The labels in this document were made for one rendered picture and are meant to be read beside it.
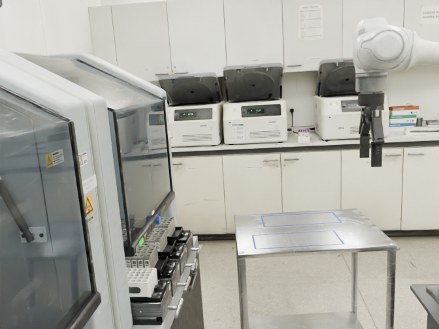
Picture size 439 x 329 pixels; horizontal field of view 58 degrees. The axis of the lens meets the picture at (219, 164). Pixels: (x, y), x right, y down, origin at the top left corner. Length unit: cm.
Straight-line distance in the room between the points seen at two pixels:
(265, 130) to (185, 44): 109
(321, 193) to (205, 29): 180
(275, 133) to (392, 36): 251
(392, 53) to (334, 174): 261
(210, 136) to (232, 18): 108
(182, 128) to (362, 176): 162
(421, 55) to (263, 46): 270
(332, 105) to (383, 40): 252
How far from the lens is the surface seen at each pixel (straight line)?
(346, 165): 361
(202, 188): 362
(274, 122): 348
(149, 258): 145
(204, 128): 350
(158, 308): 133
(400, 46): 107
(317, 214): 195
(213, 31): 378
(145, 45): 389
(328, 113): 352
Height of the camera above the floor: 146
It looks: 12 degrees down
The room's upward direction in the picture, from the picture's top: 4 degrees counter-clockwise
